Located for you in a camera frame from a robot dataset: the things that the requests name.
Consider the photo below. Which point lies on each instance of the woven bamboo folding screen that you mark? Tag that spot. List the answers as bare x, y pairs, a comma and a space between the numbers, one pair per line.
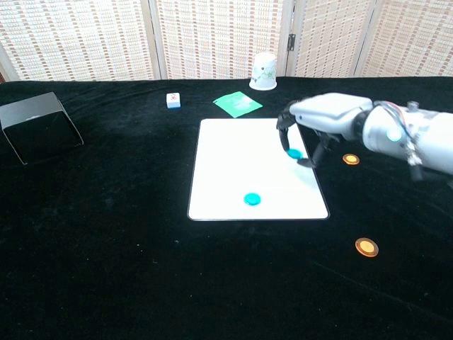
70, 35

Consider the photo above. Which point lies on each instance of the cyan disc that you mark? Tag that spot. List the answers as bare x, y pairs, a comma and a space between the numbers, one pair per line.
294, 153
252, 199

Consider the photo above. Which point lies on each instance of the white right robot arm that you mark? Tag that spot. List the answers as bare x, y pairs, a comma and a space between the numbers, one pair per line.
435, 148

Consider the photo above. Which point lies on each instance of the white rectangular board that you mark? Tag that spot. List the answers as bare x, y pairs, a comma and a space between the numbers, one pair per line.
230, 166

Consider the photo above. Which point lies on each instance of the green foil packet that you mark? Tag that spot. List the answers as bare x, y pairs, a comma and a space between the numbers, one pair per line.
238, 103

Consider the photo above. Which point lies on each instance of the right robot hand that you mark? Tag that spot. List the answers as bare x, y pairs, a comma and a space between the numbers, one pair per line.
325, 113

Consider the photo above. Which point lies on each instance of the metal screen hinge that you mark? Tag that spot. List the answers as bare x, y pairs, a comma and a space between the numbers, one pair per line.
291, 42

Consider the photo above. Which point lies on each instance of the white mahjong tile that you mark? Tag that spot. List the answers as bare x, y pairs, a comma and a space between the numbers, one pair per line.
173, 100

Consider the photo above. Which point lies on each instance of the black glossy box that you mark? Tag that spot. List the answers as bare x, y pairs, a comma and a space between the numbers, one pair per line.
35, 131

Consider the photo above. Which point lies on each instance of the white upturned paper cup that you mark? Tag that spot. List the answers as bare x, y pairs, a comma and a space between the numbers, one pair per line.
262, 74

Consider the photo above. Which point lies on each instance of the black velvet tablecloth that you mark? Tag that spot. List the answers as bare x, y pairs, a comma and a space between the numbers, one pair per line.
106, 248

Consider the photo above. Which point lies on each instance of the orange disc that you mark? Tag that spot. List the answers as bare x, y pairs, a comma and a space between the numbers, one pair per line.
350, 159
366, 247

